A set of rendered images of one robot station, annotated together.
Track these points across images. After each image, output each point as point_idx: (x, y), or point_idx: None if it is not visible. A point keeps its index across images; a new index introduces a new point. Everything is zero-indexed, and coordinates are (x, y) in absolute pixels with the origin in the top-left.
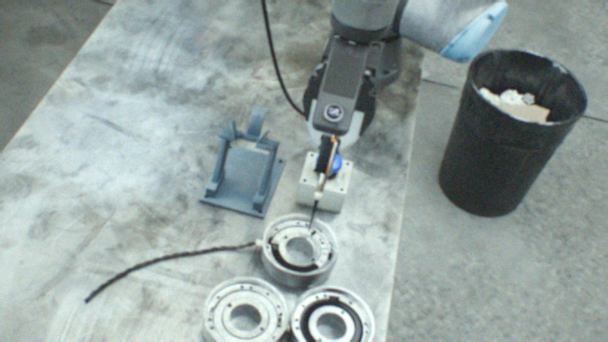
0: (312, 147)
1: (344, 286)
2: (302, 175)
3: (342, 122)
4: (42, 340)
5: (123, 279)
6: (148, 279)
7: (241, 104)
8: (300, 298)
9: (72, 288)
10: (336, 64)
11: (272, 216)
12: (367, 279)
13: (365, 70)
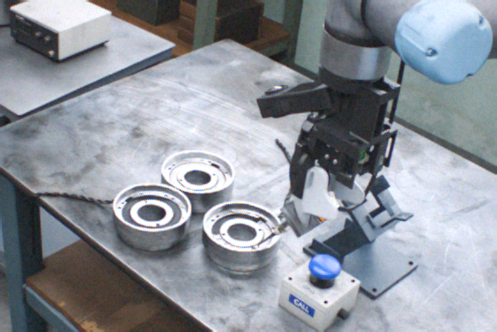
0: (389, 331)
1: (191, 264)
2: None
3: (264, 95)
4: (257, 120)
5: (286, 161)
6: (278, 170)
7: (483, 304)
8: (186, 200)
9: (292, 140)
10: (319, 82)
11: (303, 257)
12: (185, 282)
13: (318, 117)
